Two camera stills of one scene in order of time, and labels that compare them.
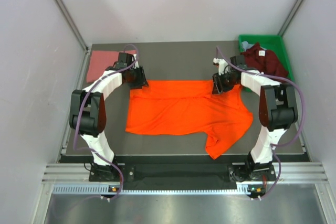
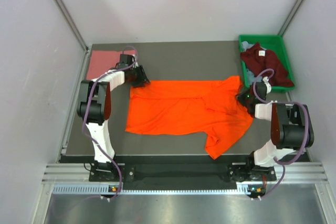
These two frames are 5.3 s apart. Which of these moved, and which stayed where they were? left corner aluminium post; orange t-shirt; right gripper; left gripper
Moved: right gripper
Stayed: left corner aluminium post; left gripper; orange t-shirt
